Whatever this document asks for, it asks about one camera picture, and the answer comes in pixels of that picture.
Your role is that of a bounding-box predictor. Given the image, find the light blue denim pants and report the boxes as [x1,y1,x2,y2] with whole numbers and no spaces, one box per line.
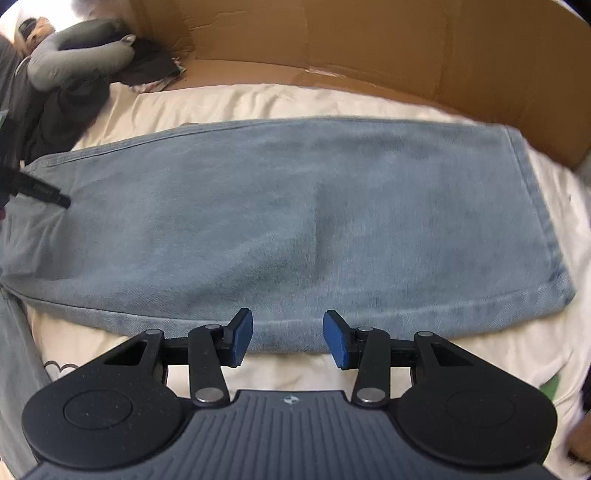
[1,118,575,477]

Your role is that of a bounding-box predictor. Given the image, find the black garment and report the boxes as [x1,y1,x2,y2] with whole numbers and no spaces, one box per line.
[21,39,183,164]

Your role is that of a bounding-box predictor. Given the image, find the grey neck pillow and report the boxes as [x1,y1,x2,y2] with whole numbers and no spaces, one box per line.
[27,18,136,91]

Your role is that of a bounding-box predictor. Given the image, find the dark grey pillow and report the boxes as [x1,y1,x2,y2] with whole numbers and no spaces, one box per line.
[1,36,34,169]

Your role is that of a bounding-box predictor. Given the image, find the small plush toy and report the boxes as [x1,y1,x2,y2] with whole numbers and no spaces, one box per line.
[15,17,55,54]

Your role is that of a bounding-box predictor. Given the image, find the brown cardboard sheet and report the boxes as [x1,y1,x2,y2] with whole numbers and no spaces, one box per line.
[120,1,590,168]

